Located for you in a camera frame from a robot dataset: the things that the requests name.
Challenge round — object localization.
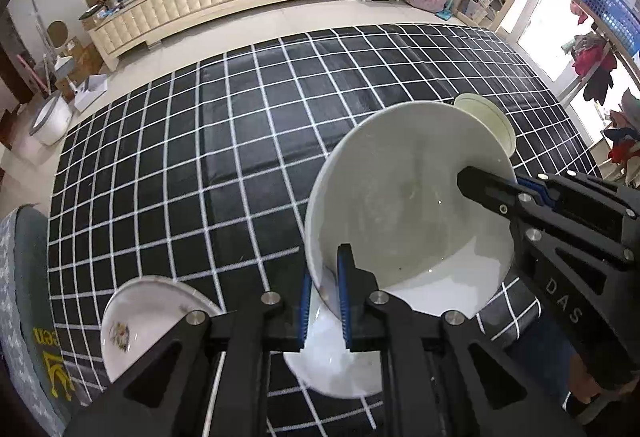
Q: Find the black white checked tablecloth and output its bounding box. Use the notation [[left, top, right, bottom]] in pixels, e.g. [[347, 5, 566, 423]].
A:
[[48, 23, 598, 405]]

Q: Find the white dustpan set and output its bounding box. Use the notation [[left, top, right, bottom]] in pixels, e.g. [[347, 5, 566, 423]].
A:
[[73, 74, 108, 112]]

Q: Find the cream white bowl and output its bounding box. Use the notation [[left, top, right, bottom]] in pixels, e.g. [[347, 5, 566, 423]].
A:
[[305, 101, 515, 318]]

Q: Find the person right hand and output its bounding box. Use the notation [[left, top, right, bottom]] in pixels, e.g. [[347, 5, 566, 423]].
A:
[[568, 353, 627, 421]]

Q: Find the blue plastic basket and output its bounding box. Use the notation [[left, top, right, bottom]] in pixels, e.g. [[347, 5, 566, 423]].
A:
[[582, 0, 640, 57]]

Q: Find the standing mop pole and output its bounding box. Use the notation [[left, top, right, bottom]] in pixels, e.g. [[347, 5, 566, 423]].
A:
[[29, 0, 58, 90]]

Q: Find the green patterned bowl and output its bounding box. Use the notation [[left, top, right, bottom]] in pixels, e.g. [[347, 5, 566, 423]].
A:
[[454, 93, 516, 158]]

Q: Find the white plate bear print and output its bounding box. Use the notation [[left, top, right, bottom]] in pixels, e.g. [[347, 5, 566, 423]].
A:
[[100, 275, 224, 383]]

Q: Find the white bowl red pattern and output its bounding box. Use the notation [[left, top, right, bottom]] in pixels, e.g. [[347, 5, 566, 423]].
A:
[[282, 266, 386, 400]]

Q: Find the white mop bucket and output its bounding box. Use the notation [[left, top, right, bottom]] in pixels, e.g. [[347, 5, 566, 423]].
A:
[[29, 90, 73, 146]]

